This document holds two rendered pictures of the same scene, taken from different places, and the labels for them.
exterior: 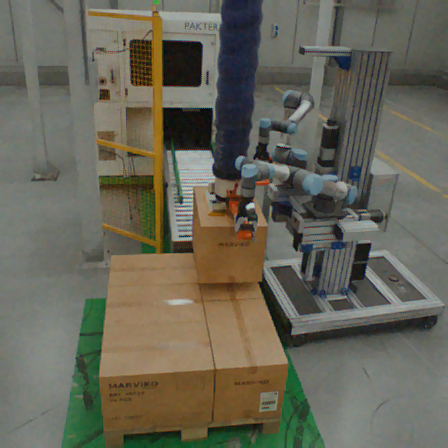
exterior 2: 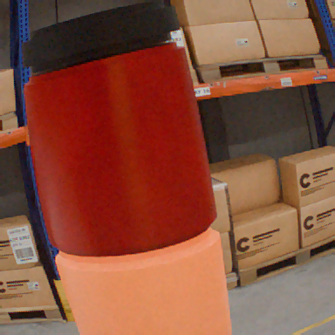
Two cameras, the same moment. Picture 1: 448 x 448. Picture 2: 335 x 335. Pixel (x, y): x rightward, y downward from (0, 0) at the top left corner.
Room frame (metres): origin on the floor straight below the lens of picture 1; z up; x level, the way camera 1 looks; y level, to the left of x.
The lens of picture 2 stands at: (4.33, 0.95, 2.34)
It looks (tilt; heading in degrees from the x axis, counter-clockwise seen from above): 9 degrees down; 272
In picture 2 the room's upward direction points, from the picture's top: 10 degrees counter-clockwise
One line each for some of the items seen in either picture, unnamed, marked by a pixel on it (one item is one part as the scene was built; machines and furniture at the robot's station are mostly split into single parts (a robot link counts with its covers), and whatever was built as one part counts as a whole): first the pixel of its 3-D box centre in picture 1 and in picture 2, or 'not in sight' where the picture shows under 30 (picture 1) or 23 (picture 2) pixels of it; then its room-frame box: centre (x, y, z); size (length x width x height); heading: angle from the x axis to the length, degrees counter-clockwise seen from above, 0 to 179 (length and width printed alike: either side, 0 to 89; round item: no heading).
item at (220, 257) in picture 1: (226, 231); not in sight; (2.81, -0.03, 0.88); 0.60 x 0.40 x 0.40; 9
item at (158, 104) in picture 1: (124, 141); not in sight; (4.06, 0.89, 1.05); 0.87 x 0.10 x 2.10; 62
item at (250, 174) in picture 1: (249, 176); not in sight; (2.24, -0.13, 1.50); 0.09 x 0.08 x 0.11; 132
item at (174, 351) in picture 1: (186, 326); not in sight; (2.47, 0.19, 0.34); 1.20 x 1.00 x 0.40; 10
